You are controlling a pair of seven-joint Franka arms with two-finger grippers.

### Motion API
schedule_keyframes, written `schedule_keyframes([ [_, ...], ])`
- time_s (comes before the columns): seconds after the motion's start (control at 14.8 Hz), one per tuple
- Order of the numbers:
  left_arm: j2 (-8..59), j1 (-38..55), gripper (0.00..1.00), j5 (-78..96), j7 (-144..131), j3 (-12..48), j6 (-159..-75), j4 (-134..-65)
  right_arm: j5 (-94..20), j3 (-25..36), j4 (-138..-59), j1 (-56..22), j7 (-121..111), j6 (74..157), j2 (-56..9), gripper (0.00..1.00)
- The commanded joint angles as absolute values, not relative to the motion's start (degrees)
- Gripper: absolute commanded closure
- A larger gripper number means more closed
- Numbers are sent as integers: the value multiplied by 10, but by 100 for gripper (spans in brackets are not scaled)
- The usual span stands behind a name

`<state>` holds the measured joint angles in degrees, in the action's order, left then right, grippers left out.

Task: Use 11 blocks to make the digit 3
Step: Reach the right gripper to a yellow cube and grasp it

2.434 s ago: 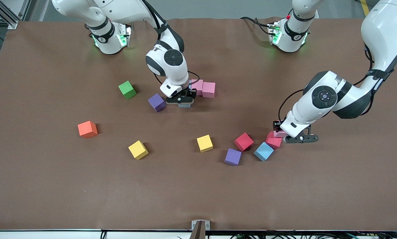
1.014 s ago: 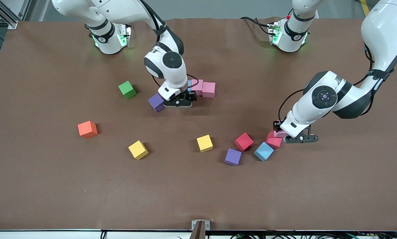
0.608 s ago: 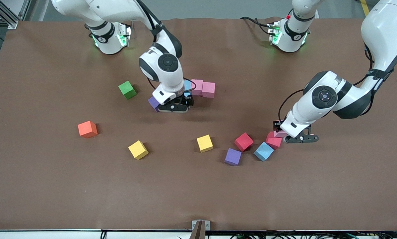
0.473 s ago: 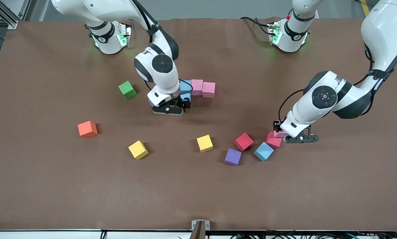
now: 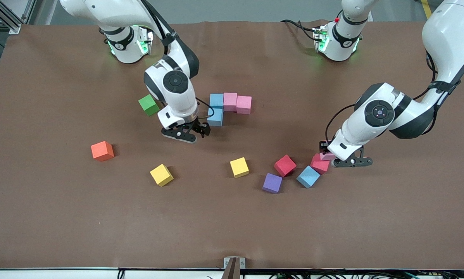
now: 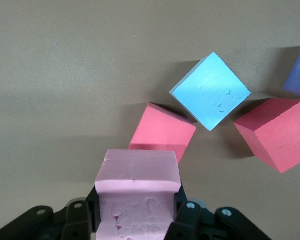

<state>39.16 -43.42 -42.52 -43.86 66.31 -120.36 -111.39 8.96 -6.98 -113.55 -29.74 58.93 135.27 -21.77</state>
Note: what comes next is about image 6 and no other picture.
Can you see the red foam cube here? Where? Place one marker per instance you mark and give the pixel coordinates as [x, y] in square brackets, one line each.
[277, 135]
[160, 130]

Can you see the blue foam cube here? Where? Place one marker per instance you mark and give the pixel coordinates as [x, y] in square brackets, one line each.
[210, 92]

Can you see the pink foam cube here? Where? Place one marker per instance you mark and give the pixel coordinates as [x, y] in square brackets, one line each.
[137, 170]

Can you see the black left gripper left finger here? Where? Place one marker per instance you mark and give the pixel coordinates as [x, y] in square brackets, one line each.
[80, 222]

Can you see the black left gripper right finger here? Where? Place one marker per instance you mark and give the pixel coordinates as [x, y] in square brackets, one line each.
[190, 222]

